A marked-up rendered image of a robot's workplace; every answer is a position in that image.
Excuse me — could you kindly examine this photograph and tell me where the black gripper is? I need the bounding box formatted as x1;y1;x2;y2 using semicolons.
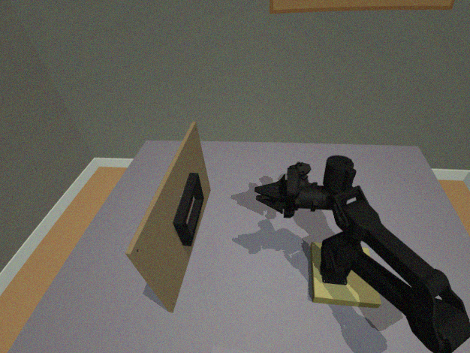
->
255;168;323;219

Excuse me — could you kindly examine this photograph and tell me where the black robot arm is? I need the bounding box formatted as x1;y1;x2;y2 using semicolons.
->
320;155;470;353

